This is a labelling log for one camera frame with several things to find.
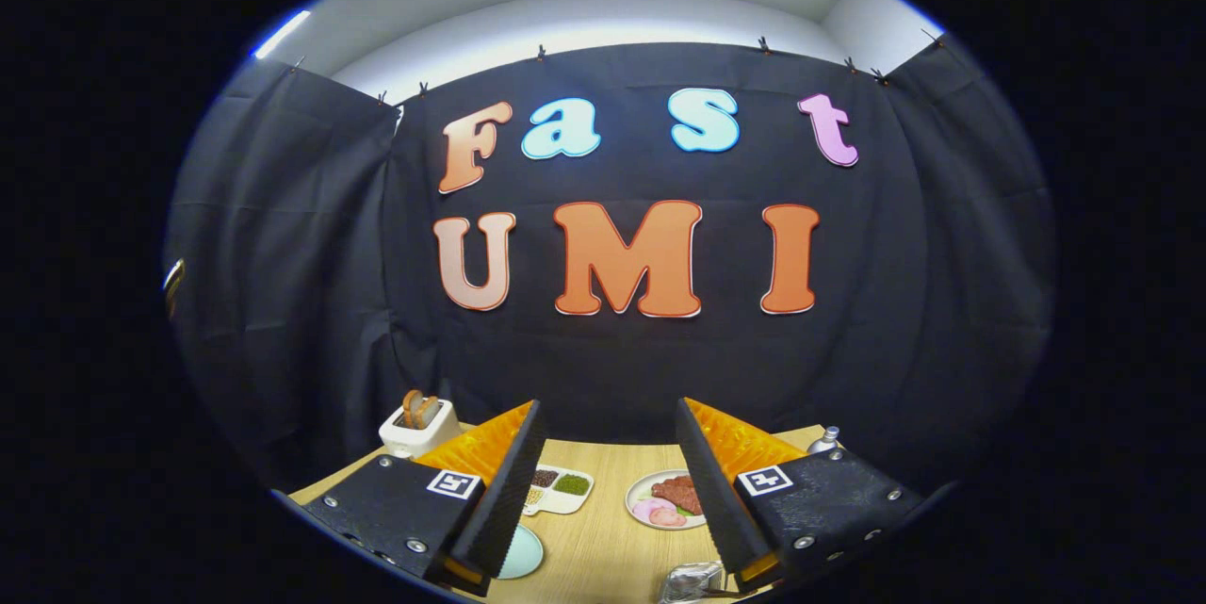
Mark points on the white divided tray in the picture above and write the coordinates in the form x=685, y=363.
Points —
x=565, y=502

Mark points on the red meat slice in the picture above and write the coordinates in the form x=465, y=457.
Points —
x=674, y=494

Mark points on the white toaster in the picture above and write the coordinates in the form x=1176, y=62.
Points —
x=429, y=439

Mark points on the toast slice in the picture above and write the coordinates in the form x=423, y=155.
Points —
x=412, y=406
x=429, y=411

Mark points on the pile of red beans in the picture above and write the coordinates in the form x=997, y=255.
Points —
x=545, y=479

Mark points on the ceiling light strip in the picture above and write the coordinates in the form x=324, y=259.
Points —
x=281, y=34

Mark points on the green and silver bottle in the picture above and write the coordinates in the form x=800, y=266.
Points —
x=825, y=441

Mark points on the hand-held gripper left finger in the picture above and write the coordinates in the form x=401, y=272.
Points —
x=513, y=491

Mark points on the pile of green beans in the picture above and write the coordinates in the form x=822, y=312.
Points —
x=571, y=484

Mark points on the pile of soybeans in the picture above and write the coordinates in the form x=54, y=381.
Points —
x=534, y=496

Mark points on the white plate with meat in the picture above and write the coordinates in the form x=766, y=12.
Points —
x=641, y=491

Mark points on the pink ham slices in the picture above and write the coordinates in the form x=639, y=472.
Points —
x=660, y=514

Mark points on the black backdrop cloth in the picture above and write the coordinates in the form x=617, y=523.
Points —
x=612, y=368

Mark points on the pale green plate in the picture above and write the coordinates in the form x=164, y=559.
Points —
x=523, y=552

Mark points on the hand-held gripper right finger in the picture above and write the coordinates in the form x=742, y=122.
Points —
x=711, y=491

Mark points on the shiny metal fitting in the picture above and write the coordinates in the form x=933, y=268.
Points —
x=173, y=276

